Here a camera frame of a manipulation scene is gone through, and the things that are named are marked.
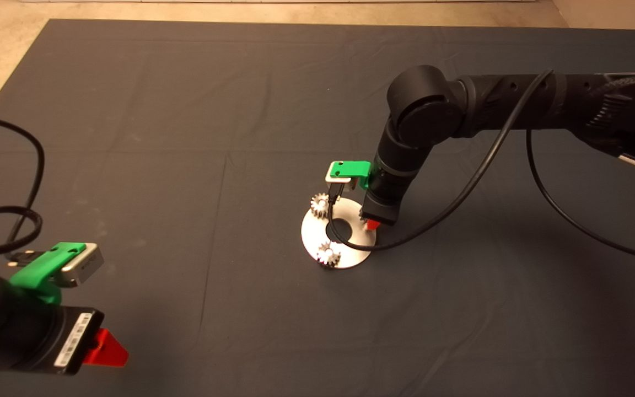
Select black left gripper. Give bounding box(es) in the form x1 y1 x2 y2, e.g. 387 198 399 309
0 303 130 376

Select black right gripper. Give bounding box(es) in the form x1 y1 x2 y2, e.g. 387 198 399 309
360 165 413 232

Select bright steel planetary gear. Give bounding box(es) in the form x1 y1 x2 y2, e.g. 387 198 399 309
316 242 342 270

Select round metal carrier plate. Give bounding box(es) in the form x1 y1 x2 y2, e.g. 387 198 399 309
300 197 377 270

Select dark grey table cloth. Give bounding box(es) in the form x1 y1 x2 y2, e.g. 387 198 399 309
0 19 635 397

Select green right camera mount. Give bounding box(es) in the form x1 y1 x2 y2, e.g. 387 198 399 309
332 160 374 191

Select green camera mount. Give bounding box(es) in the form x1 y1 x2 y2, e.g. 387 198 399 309
9 242 87 305
332 160 374 191

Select silver right camera box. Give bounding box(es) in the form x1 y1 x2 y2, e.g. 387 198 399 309
325 162 354 191

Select silver camera box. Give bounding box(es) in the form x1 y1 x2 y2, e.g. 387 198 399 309
325 162 354 191
56 243 105 288

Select silver left camera box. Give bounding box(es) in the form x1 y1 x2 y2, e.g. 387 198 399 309
56 243 105 288

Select black right camera cable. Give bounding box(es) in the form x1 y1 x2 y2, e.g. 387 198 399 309
326 69 635 265

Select green left camera mount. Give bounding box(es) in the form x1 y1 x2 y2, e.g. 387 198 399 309
9 242 87 305

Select thin black left camera cable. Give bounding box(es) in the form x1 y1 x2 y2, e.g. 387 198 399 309
0 206 44 266

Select black braided cable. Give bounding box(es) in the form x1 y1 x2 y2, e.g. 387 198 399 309
0 115 46 243

